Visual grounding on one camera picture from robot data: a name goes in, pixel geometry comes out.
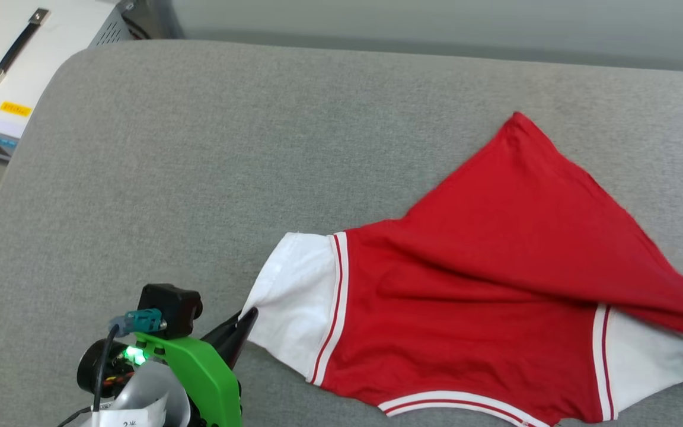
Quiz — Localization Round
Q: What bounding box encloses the red and white garment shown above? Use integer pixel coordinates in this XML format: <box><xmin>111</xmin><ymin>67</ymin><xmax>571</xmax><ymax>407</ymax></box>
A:
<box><xmin>241</xmin><ymin>111</ymin><xmax>683</xmax><ymax>427</ymax></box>

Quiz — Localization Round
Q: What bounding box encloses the white equipment box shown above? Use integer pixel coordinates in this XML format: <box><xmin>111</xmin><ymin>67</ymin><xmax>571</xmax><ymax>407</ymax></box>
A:
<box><xmin>0</xmin><ymin>0</ymin><xmax>135</xmax><ymax>161</ymax></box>

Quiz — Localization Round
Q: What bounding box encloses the black cable with teal connector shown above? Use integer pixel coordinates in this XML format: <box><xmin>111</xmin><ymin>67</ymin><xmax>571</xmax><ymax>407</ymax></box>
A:
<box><xmin>92</xmin><ymin>308</ymin><xmax>164</xmax><ymax>413</ymax></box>

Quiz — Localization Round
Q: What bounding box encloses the white paper cable label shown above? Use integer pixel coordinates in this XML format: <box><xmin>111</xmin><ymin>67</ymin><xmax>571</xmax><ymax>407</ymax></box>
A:
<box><xmin>91</xmin><ymin>403</ymin><xmax>167</xmax><ymax>427</ymax></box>

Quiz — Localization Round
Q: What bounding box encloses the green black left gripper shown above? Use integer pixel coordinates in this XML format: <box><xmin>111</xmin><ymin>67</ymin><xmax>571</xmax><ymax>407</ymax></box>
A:
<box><xmin>76</xmin><ymin>307</ymin><xmax>258</xmax><ymax>427</ymax></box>

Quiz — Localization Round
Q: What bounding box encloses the thin black cable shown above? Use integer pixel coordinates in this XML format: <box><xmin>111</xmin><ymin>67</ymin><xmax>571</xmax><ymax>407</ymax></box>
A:
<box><xmin>57</xmin><ymin>406</ymin><xmax>92</xmax><ymax>427</ymax></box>

